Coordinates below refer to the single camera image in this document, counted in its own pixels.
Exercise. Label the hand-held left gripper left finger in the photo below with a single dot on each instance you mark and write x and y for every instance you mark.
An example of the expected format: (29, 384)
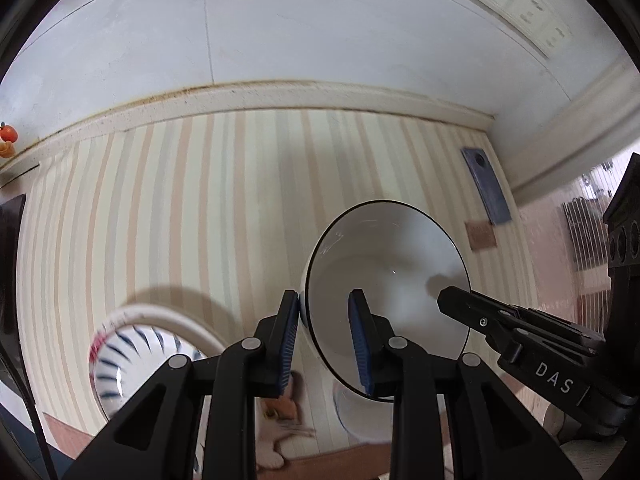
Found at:
(287, 345)

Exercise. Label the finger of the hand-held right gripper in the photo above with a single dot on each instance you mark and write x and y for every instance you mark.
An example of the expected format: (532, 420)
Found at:
(485, 312)

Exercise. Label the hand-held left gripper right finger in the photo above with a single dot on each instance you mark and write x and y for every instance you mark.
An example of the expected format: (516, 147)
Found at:
(359, 345)

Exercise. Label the white bowl with colourful flowers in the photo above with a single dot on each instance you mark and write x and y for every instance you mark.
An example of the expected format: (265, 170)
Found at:
(365, 420)

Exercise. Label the white bowl with dark rim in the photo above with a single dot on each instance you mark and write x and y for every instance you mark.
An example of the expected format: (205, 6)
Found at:
(395, 260)

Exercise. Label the white plate with pink flowers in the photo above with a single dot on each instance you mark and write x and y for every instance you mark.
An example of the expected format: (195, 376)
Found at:
(165, 312)

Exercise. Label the blue striped white plate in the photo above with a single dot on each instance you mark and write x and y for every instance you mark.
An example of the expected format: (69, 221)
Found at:
(135, 360)

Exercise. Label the small brown card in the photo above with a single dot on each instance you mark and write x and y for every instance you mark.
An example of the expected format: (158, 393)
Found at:
(481, 235)

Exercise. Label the blue smartphone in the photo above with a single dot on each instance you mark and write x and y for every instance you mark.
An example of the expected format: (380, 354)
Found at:
(487, 185)

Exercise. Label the frosted glass sliding door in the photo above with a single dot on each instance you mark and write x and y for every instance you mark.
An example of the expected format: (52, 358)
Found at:
(575, 220)

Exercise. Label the striped cat print tablecloth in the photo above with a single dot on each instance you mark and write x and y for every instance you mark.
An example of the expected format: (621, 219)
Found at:
(225, 200)

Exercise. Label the black gas stove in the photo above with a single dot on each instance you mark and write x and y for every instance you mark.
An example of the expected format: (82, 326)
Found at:
(11, 260)

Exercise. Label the yellow ingot wall sticker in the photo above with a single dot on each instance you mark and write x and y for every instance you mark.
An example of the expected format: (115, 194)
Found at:
(5, 151)

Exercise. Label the orange fruit wall sticker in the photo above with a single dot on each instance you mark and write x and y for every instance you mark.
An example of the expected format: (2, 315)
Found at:
(7, 132)

